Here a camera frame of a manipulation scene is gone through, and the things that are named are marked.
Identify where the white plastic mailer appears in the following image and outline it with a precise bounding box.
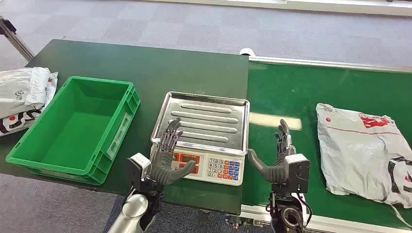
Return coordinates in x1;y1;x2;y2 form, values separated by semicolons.
25;67;52;107

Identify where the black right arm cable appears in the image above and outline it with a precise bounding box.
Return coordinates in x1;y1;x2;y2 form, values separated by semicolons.
299;193;313;230

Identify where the metal stand leg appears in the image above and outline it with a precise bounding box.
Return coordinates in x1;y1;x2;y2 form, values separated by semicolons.
0;16;35;62

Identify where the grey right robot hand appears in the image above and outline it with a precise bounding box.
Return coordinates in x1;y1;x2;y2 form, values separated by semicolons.
247;119;297;184

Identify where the steel scale tray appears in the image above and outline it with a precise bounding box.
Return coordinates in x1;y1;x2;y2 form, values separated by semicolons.
150;91;250;157

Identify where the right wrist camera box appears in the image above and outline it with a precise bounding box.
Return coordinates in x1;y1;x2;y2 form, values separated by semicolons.
284;153;310;195

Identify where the grey plastic package red print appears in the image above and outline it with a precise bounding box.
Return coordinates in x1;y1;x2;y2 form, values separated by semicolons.
315;102;412;230

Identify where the conveyor underside bracket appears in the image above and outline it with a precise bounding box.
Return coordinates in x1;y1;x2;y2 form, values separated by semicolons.
225;215;263;230

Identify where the grey package black print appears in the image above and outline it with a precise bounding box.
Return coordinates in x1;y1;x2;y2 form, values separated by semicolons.
0;67;59;137

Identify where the green conveyor belt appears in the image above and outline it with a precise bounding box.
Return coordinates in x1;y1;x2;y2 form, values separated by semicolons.
240;48;412;233

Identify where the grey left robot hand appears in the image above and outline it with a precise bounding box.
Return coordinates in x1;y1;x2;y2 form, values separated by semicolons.
148;117;197;187

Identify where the green plastic crate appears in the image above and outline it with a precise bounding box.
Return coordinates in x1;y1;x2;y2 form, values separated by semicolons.
5;76;141;186

